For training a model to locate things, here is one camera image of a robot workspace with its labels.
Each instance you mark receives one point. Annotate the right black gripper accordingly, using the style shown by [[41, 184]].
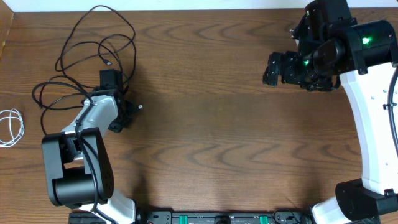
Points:
[[289, 60]]

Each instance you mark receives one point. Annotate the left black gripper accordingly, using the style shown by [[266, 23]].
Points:
[[130, 106]]

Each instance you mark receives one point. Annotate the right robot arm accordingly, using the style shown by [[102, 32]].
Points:
[[334, 51]]

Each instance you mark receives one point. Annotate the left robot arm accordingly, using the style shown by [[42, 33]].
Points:
[[77, 167]]

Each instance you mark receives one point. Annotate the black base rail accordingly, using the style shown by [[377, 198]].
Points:
[[168, 217]]

